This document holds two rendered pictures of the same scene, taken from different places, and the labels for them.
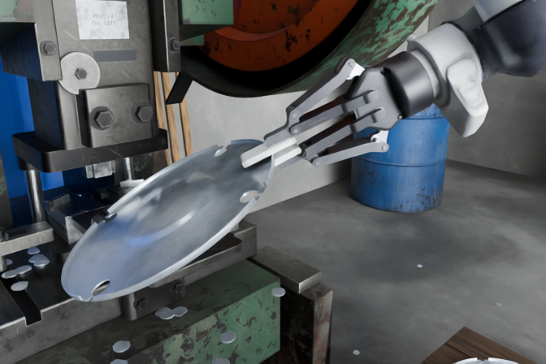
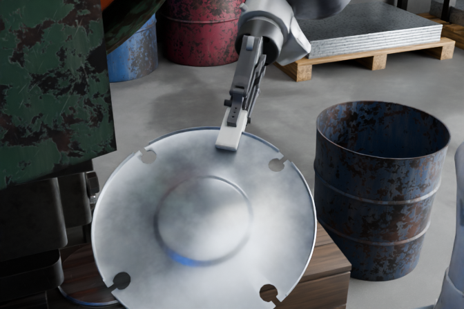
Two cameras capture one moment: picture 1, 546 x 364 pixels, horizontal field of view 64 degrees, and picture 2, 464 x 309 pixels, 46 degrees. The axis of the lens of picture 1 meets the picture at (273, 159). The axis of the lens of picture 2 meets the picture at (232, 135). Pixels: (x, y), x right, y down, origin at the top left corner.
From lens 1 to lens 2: 73 cm
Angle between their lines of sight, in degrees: 63
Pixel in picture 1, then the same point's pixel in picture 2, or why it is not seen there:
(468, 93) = (301, 38)
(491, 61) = (296, 14)
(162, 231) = (248, 230)
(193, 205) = (242, 198)
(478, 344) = not seen: hidden behind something
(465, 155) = not seen: outside the picture
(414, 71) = (278, 33)
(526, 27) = not seen: outside the picture
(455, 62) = (290, 21)
